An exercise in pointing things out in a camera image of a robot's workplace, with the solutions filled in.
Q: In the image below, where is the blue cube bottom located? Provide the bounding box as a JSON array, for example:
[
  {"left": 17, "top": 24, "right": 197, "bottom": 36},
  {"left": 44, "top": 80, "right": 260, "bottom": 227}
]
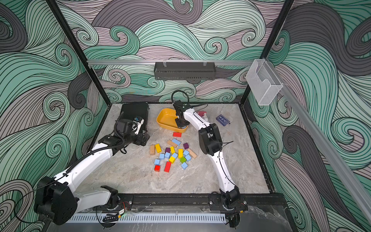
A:
[{"left": 181, "top": 162, "right": 188, "bottom": 170}]

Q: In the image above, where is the dark blue small card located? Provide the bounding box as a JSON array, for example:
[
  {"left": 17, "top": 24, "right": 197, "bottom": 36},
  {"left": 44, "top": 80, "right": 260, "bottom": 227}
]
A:
[{"left": 216, "top": 115, "right": 231, "bottom": 126}]

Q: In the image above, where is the red long block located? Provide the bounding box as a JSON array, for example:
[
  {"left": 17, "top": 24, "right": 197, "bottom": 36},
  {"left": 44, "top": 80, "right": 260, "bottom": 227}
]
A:
[{"left": 164, "top": 161, "right": 172, "bottom": 173}]

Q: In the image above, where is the pink white small toy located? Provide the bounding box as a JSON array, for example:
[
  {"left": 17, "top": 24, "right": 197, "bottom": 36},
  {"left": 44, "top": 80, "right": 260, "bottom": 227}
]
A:
[{"left": 197, "top": 111, "right": 209, "bottom": 122}]

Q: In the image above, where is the black front rail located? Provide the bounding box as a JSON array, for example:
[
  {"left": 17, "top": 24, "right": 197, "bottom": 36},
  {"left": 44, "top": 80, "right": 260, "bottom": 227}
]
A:
[{"left": 118, "top": 193, "right": 287, "bottom": 211}]

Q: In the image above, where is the natural wood block top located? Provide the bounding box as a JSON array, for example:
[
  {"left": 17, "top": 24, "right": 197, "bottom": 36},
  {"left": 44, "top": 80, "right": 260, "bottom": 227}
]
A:
[{"left": 167, "top": 140, "right": 178, "bottom": 148}]

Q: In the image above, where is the yellow plastic basket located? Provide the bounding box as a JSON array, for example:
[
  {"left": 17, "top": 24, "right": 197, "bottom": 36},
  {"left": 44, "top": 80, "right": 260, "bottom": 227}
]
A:
[{"left": 157, "top": 108, "right": 188, "bottom": 133}]

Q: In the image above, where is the white slotted cable duct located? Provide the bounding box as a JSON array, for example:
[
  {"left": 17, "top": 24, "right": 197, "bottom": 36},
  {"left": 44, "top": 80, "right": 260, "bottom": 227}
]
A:
[{"left": 68, "top": 213, "right": 226, "bottom": 224}]

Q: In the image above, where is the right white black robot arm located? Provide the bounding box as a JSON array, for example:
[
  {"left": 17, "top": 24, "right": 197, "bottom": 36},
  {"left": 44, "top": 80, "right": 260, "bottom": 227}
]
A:
[{"left": 173, "top": 100, "right": 240, "bottom": 210}]

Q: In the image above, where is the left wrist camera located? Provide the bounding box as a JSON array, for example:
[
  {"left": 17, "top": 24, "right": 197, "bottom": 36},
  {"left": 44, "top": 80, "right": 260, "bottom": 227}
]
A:
[{"left": 133, "top": 117, "right": 145, "bottom": 135}]

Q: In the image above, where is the natural wood long block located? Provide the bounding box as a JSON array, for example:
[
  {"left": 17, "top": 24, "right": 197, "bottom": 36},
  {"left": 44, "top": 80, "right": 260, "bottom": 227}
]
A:
[{"left": 187, "top": 148, "right": 197, "bottom": 159}]

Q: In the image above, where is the natural wood block left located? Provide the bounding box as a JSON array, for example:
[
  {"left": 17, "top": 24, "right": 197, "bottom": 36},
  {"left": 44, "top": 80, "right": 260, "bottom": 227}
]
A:
[{"left": 150, "top": 145, "right": 156, "bottom": 155}]

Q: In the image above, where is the blue long block top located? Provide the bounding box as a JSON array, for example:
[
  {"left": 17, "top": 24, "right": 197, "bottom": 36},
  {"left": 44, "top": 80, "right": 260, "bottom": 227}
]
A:
[{"left": 172, "top": 138, "right": 181, "bottom": 146}]

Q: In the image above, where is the clear acrylic wall holder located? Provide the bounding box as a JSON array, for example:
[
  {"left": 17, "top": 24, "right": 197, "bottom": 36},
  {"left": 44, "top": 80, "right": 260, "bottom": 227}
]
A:
[{"left": 246, "top": 59, "right": 283, "bottom": 106}]

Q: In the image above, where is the yellow block left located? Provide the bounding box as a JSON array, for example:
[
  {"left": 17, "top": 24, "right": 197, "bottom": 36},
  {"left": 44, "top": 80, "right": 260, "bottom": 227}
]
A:
[{"left": 155, "top": 144, "right": 162, "bottom": 153}]

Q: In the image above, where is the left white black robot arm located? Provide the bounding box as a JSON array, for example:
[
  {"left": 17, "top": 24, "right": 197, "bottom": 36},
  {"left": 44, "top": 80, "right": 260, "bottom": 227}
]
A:
[{"left": 33, "top": 117, "right": 149, "bottom": 225}]

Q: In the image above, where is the black wall shelf tray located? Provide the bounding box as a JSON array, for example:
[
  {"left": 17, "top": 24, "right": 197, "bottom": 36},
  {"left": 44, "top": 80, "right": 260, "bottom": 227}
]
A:
[{"left": 154, "top": 62, "right": 216, "bottom": 81}]

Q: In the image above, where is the yellow long block centre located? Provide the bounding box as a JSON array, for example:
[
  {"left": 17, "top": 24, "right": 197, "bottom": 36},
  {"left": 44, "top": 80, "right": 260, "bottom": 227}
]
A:
[{"left": 178, "top": 149, "right": 184, "bottom": 159}]

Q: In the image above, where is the red flat block top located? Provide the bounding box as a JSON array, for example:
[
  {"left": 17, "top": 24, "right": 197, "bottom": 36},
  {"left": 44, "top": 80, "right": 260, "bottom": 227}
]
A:
[{"left": 173, "top": 132, "right": 182, "bottom": 137}]

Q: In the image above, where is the black hard case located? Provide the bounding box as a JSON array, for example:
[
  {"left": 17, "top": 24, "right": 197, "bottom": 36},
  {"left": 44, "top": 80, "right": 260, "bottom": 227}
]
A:
[{"left": 118, "top": 102, "right": 149, "bottom": 131}]

